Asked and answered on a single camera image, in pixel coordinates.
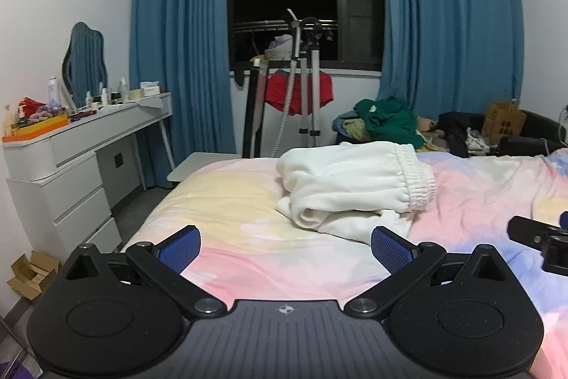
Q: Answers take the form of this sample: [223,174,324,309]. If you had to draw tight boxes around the tan cloth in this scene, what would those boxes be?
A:
[417,117,449,140]

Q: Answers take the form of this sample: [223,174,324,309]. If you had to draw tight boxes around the green garment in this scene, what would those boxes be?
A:
[354,97,422,146]

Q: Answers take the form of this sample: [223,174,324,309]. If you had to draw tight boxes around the white drawer cabinet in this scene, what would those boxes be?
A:
[5,152,122,258]

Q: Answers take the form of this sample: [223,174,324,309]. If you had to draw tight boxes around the black garment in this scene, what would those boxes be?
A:
[438,111,485,158]

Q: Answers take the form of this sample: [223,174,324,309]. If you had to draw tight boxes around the silver steamer stand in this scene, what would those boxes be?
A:
[296,17,334,149]

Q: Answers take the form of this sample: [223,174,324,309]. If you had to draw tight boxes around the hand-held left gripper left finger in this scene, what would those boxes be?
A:
[62,225,228,318]

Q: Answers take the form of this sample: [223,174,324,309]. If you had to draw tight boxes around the wavy frame mirror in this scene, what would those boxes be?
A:
[61,22,109,107]

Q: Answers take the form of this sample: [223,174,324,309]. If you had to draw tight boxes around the orange tray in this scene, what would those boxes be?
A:
[2,113,70,143]

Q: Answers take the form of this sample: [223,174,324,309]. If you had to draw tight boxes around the pastel bed duvet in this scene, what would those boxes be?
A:
[120,148,568,367]

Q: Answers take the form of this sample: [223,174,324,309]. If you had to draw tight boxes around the black sofa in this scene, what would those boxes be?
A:
[437,109,568,158]

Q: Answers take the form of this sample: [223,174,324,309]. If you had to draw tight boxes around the white patterned cloth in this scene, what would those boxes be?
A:
[466,130,491,154]

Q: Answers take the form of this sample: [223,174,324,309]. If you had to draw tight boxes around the garment steamer hose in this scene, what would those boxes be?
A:
[271,8,305,158]

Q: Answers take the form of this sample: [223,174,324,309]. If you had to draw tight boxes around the white dressing table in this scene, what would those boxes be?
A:
[2,92,176,195]

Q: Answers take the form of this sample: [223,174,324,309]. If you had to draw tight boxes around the open cardboard box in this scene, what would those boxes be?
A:
[6,251,60,302]

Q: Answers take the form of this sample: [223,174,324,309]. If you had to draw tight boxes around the white side table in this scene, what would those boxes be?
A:
[166,152,244,186]

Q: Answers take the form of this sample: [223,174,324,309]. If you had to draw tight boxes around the pile of mixed clothes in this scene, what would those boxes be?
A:
[333,113,371,145]

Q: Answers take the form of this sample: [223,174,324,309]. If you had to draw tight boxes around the pale hanging cloth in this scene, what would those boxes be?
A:
[265,35,294,61]

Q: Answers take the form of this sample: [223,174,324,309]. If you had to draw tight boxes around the metal balcony railing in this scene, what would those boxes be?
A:
[233,18,339,34]

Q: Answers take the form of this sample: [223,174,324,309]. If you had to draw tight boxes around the white pants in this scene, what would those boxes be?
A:
[275,141,438,247]

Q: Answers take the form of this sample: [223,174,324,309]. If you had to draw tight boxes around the red garment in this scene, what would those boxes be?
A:
[265,69,334,116]

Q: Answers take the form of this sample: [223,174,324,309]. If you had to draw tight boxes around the red pouch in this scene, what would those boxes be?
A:
[18,97,48,118]

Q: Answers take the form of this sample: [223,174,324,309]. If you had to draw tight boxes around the brown paper bag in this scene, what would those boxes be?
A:
[481,90,528,144]

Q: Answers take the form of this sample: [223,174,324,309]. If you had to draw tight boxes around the black frame chair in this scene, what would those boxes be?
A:
[235,59,272,160]

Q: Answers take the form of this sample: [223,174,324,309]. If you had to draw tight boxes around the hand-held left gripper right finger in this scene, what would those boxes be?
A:
[344,225,511,318]

